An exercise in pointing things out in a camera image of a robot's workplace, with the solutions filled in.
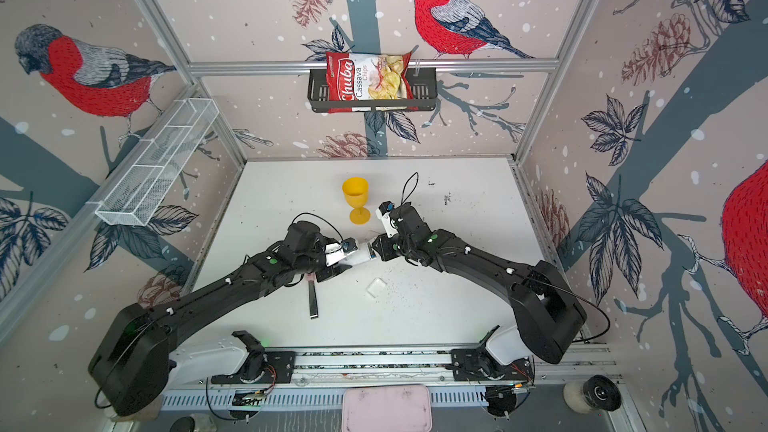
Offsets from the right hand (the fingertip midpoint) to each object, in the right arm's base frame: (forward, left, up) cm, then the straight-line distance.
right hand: (372, 249), depth 83 cm
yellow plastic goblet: (+20, +7, +1) cm, 22 cm away
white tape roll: (-31, -50, -2) cm, 59 cm away
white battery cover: (-6, -1, -12) cm, 13 cm away
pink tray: (-35, -6, -9) cm, 37 cm away
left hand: (-2, +8, +1) cm, 8 cm away
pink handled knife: (-10, +18, -11) cm, 23 cm away
